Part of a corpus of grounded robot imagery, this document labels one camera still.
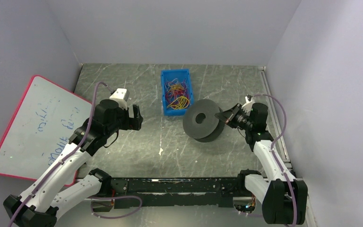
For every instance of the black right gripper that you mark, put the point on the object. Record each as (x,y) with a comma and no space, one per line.
(232,114)

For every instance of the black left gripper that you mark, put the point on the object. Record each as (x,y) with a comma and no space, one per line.
(134,116)

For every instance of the black cable spool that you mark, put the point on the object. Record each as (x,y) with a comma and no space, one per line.
(200,121)

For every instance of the blue plastic bin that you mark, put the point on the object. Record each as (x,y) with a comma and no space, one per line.
(177,92)

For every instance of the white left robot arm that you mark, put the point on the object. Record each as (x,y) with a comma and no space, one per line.
(44,202)

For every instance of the pink framed whiteboard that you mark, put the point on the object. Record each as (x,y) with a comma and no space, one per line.
(39,129)

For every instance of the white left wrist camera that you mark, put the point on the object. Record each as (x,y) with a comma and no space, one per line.
(121,95)

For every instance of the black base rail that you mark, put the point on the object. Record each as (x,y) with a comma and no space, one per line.
(224,192)

